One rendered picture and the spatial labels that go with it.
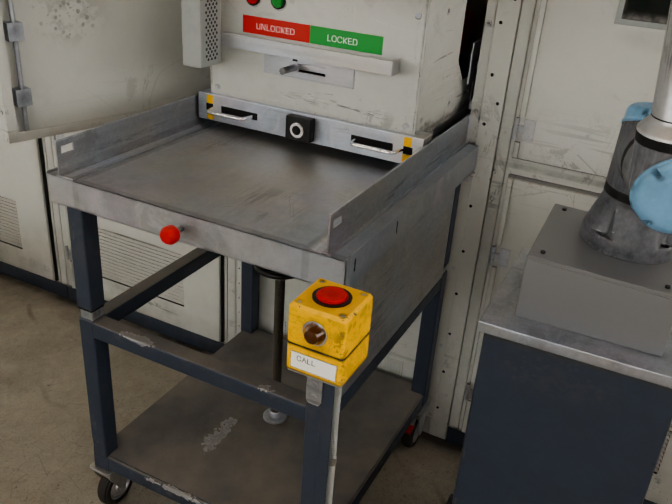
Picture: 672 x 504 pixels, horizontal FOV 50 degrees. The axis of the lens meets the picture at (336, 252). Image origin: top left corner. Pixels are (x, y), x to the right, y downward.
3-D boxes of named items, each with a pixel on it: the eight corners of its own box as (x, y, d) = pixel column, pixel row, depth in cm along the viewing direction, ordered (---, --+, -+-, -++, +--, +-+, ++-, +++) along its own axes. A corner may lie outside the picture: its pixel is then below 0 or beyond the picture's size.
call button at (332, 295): (338, 316, 87) (339, 304, 86) (309, 306, 88) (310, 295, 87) (353, 302, 90) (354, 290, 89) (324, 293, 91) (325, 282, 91)
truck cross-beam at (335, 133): (420, 168, 143) (424, 139, 140) (198, 117, 163) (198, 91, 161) (429, 161, 147) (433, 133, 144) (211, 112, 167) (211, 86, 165)
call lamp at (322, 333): (321, 354, 86) (323, 330, 84) (296, 346, 87) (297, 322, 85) (326, 349, 87) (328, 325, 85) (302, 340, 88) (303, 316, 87)
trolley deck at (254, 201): (344, 293, 112) (347, 259, 109) (48, 201, 135) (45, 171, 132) (474, 170, 166) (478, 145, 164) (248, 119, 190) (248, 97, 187)
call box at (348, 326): (340, 391, 88) (346, 320, 84) (284, 370, 91) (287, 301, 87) (368, 358, 95) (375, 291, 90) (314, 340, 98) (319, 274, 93)
